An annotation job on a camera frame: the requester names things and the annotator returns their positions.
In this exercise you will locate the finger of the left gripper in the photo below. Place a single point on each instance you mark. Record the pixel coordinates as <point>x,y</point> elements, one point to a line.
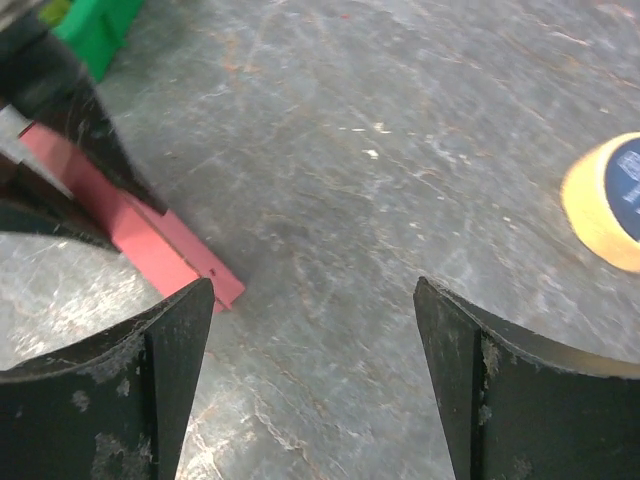
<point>43,80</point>
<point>31,204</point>

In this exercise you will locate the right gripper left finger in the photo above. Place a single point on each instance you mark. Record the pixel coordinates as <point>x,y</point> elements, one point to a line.
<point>114,405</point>

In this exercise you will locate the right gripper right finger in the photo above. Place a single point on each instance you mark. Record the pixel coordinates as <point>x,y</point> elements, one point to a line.
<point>516,405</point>

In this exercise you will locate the pink paper box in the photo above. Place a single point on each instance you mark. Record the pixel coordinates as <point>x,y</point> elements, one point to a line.
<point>161,247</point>

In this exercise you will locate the green plastic basket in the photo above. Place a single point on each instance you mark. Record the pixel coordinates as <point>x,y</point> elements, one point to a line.
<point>95,30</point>

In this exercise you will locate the masking tape roll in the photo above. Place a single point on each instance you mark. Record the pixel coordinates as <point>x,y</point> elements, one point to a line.
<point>600,197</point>

